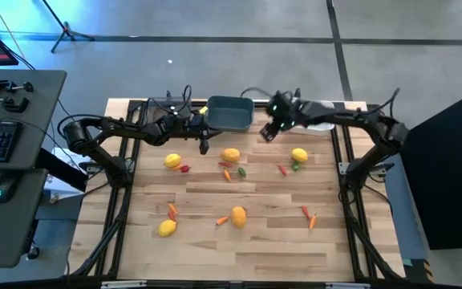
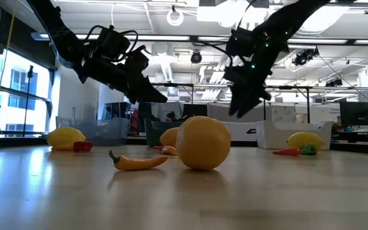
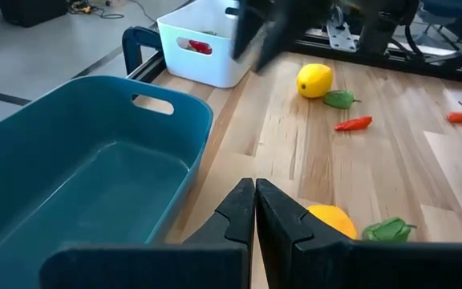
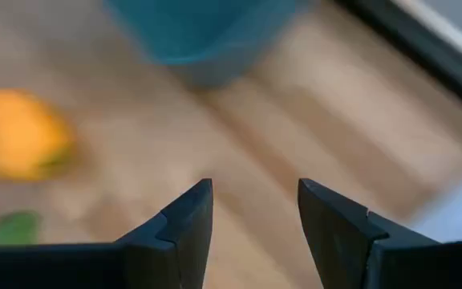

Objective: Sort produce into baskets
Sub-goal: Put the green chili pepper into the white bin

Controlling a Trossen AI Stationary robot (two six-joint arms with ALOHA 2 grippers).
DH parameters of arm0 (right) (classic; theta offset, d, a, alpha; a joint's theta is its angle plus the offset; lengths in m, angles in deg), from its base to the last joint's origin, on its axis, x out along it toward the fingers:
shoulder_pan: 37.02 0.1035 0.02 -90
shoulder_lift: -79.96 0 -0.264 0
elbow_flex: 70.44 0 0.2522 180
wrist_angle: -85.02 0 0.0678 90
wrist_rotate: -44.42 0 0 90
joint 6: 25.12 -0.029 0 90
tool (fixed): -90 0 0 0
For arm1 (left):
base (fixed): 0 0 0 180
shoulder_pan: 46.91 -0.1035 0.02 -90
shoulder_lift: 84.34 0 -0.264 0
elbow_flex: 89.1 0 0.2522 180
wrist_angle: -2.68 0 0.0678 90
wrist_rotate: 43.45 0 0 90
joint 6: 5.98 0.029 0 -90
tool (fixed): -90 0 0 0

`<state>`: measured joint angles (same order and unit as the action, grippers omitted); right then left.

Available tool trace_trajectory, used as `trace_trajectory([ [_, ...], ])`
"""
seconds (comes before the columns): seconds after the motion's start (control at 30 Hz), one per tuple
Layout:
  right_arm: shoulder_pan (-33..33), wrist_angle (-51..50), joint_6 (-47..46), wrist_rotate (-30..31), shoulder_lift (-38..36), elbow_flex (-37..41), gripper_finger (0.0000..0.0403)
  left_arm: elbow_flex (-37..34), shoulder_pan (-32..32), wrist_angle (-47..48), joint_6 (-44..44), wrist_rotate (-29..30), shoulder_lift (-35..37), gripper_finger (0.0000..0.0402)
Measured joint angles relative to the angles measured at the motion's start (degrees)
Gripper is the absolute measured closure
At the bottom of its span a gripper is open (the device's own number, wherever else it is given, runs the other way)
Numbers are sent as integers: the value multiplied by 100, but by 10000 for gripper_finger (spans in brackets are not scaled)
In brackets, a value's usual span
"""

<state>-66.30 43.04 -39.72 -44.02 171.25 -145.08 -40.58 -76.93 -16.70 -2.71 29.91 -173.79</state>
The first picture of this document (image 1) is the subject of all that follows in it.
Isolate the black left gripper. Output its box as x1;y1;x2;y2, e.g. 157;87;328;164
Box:
188;113;222;156

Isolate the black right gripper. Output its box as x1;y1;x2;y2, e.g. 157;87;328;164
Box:
259;91;298;143

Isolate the yellow lemon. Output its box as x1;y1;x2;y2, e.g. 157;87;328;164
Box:
157;219;178;238
290;148;309;163
164;153;183;169

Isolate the orange citrus fruit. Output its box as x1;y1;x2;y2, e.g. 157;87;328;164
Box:
221;148;241;163
230;206;248;230

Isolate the teal plastic basket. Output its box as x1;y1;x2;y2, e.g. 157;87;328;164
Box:
205;95;255;132

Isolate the white plastic basket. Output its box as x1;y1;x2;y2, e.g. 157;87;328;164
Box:
285;98;336;132

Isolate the black desk support bar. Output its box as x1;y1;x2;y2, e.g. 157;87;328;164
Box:
34;148;90;193

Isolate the dark grey desk top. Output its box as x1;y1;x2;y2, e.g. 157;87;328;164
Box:
0;69;68;172
0;168;50;269

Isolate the grey-blue floor mat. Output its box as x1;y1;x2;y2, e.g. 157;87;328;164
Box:
383;160;428;262

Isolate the black tripod stand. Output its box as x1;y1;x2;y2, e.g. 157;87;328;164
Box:
40;0;95;54

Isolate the large black box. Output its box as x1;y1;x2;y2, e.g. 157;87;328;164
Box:
399;83;462;250

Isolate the black computer mouse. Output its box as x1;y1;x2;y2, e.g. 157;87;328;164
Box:
0;173;20;204

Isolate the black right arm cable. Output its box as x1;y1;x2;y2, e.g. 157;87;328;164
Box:
240;86;401;120

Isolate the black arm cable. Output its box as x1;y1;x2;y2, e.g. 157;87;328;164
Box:
240;86;401;120
56;83;194;140

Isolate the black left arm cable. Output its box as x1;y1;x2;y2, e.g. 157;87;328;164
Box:
56;83;194;140

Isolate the black aluminium table frame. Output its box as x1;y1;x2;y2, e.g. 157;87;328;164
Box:
68;98;407;282

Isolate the silver edge bracket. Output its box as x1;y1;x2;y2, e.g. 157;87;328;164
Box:
325;282;372;289
100;279;148;289

